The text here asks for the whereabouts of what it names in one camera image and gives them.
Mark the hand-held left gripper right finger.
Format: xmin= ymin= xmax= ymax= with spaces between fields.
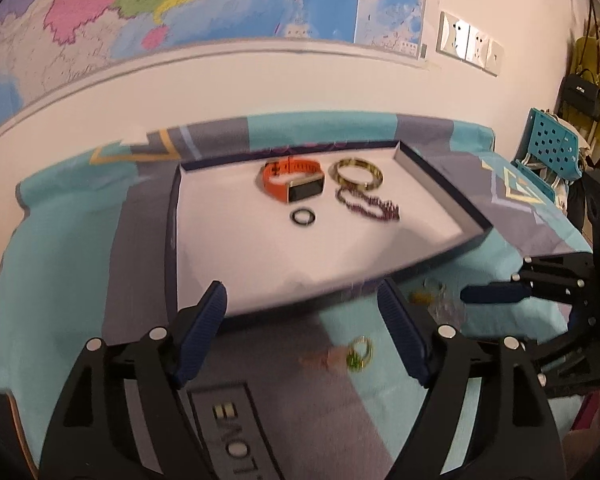
xmin=376 ymin=279 xmax=567 ymax=480

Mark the yellow charm with key ring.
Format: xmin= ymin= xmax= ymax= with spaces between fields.
xmin=410 ymin=280 xmax=449 ymax=307

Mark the orange smart band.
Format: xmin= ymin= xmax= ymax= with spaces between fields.
xmin=258 ymin=157 xmax=326 ymax=205

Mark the purple beaded bracelet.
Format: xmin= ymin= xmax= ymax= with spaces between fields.
xmin=334 ymin=185 xmax=401 ymax=222

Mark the blue perforated plastic chair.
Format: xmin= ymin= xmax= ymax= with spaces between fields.
xmin=512 ymin=107 xmax=584 ymax=211

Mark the clear crystal bead bracelet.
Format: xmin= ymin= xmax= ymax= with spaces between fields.
xmin=420 ymin=277 xmax=469 ymax=329

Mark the black handbag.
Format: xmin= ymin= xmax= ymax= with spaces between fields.
xmin=559 ymin=72 xmax=600 ymax=124

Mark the black ring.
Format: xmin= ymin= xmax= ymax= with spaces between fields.
xmin=288 ymin=208 xmax=315 ymax=230

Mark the teal and grey printed blanket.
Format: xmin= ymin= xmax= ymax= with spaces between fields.
xmin=0 ymin=112 xmax=597 ymax=480

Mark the colourful wall map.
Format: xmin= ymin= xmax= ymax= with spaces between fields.
xmin=0 ymin=0 xmax=429 ymax=134

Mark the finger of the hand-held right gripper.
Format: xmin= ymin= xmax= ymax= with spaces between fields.
xmin=459 ymin=254 xmax=597 ymax=307
xmin=522 ymin=310 xmax=600 ymax=400

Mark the tortoiseshell bangle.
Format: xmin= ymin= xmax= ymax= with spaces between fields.
xmin=328 ymin=158 xmax=384 ymax=192

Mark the green gold ring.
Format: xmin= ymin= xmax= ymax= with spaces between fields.
xmin=345 ymin=335 xmax=376 ymax=372

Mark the person's right forearm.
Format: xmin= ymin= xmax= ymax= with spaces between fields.
xmin=560 ymin=391 xmax=600 ymax=480

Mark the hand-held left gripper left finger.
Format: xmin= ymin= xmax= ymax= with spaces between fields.
xmin=40 ymin=280 xmax=229 ymax=480

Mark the white tray with dark rim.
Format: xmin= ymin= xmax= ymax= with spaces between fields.
xmin=165 ymin=139 xmax=494 ymax=332

